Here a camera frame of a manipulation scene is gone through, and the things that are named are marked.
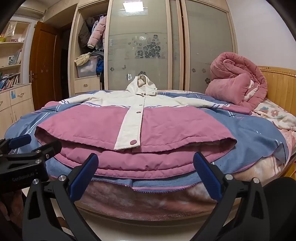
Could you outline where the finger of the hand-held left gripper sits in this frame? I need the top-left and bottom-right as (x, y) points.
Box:
(0, 134), (32, 154)
(0, 141), (63, 173)

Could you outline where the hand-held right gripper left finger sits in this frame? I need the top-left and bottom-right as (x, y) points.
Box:
(22, 153), (100, 241)

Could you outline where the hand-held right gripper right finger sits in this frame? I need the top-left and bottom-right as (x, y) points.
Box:
(193, 152), (270, 241)

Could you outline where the pink white striped duvet cover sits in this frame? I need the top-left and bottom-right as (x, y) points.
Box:
(35, 75), (252, 180)

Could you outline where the light wood cabinet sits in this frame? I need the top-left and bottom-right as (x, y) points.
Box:
(0, 83), (35, 132)

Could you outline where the row of books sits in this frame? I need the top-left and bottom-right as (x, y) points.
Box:
(0, 73), (21, 91)

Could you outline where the pink fleece blanket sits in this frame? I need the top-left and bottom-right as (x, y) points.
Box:
(53, 132), (296, 222)

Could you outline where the blue plaid bedsheet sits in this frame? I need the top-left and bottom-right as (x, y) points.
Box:
(5, 89), (289, 194)

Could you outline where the brown wooden door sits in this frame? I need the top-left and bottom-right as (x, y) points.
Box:
(29, 21), (63, 109)

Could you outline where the wardrobe drawer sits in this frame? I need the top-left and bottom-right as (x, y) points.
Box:
(74, 76), (101, 93)

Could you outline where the light wood wardrobe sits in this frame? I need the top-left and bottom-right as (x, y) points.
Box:
(68, 0), (238, 95)

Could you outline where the clear plastic storage box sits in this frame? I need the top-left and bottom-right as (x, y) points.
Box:
(76, 57), (99, 78)

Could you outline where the floral bedding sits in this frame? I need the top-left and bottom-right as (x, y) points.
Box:
(251, 100), (296, 132)

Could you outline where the beige crumpled cloth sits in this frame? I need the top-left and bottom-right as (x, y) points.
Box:
(74, 53), (93, 66)

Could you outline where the blue garment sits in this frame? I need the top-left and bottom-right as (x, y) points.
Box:
(95, 58), (104, 75)

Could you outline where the light wood bookshelf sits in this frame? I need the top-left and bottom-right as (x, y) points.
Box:
(0, 20), (31, 91)

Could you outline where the pink rolled quilt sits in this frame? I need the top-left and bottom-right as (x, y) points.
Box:
(205, 52), (269, 114)

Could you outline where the wooden headboard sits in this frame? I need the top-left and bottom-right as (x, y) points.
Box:
(257, 65), (296, 114)

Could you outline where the brown hanging jacket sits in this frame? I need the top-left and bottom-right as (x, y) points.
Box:
(78, 17), (95, 49)

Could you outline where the pink hanging puffer jacket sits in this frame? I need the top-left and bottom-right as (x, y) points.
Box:
(87, 16), (107, 49)

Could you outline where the air conditioner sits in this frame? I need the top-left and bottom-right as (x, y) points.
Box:
(16, 6), (45, 18)

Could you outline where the frosted floral sliding door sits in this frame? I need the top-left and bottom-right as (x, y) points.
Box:
(103, 0), (183, 91)
(180, 0), (238, 93)

